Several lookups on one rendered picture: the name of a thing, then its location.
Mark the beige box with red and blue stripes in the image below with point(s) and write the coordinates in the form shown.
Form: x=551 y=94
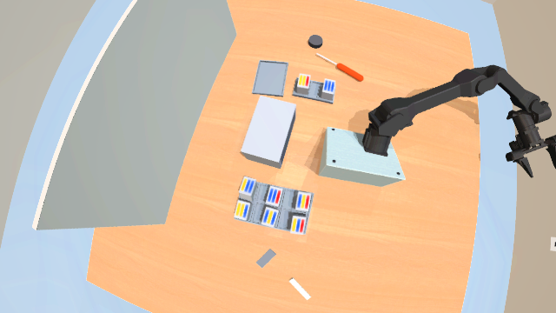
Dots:
x=274 y=196

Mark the dark grey short cylinder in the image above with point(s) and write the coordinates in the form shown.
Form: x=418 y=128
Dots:
x=315 y=41

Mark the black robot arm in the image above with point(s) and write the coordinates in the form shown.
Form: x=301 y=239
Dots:
x=397 y=113

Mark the orange-handled screwdriver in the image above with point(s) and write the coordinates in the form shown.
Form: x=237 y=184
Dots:
x=345 y=69

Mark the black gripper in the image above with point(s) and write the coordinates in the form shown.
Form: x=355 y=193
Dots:
x=529 y=137

